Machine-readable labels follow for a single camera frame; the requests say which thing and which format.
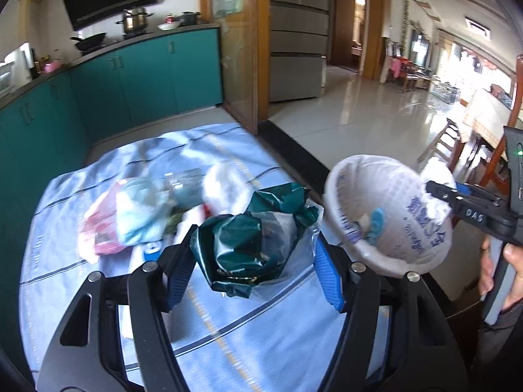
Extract pink plastic wrapper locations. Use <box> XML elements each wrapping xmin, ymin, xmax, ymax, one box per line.
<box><xmin>76</xmin><ymin>179</ymin><xmax>128</xmax><ymax>265</ymax></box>

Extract light blue face mask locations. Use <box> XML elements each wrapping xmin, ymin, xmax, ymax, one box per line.
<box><xmin>115</xmin><ymin>177</ymin><xmax>174</xmax><ymax>246</ymax></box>

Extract green plastic bag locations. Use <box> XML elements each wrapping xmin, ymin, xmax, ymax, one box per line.
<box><xmin>191</xmin><ymin>182</ymin><xmax>324</xmax><ymax>300</ymax></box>

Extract teal kitchen cabinets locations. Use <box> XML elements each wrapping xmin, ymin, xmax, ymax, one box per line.
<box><xmin>0</xmin><ymin>22</ymin><xmax>225</xmax><ymax>246</ymax></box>

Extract person's right hand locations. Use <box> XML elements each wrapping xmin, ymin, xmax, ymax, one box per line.
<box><xmin>478</xmin><ymin>236</ymin><xmax>523</xmax><ymax>312</ymax></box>

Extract wooden dining chair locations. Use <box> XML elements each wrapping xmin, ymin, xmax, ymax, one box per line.
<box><xmin>478</xmin><ymin>54</ymin><xmax>523</xmax><ymax>189</ymax></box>

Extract wooden stool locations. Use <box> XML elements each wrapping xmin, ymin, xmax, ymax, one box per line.
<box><xmin>417</xmin><ymin>119</ymin><xmax>462</xmax><ymax>164</ymax></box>

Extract dining table with cloth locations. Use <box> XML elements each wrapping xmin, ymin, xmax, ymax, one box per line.
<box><xmin>448</xmin><ymin>89</ymin><xmax>512</xmax><ymax>149</ymax></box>

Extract blue checked tablecloth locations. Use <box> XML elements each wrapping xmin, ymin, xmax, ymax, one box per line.
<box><xmin>18</xmin><ymin>121</ymin><xmax>394</xmax><ymax>392</ymax></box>

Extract clear blue packet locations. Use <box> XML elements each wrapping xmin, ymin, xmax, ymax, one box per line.
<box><xmin>165</xmin><ymin>168</ymin><xmax>206</xmax><ymax>233</ymax></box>

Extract grey refrigerator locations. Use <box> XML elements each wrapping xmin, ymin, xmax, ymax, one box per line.
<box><xmin>269</xmin><ymin>0</ymin><xmax>329</xmax><ymax>103</ymax></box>

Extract pink container on counter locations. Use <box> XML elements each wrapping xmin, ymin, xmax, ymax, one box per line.
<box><xmin>43</xmin><ymin>60</ymin><xmax>62</xmax><ymax>74</ymax></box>

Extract white dish rack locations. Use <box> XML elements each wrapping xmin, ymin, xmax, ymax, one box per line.
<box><xmin>0</xmin><ymin>61</ymin><xmax>15</xmax><ymax>96</ymax></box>

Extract black wok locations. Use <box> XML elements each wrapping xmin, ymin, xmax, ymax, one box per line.
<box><xmin>71</xmin><ymin>33</ymin><xmax>106</xmax><ymax>52</ymax></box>

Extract black small pot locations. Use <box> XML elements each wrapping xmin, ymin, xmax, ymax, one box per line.
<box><xmin>177</xmin><ymin>11</ymin><xmax>201</xmax><ymax>26</ymax></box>

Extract white bowl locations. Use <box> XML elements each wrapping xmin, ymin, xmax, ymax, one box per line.
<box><xmin>157</xmin><ymin>21</ymin><xmax>181</xmax><ymax>31</ymax></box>

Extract steel cooking pot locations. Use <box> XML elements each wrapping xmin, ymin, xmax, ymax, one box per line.
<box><xmin>116</xmin><ymin>7</ymin><xmax>152</xmax><ymax>36</ymax></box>

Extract wooden sliding door frame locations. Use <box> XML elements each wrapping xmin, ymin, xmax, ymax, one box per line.
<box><xmin>199</xmin><ymin>0</ymin><xmax>270</xmax><ymax>136</ymax></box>

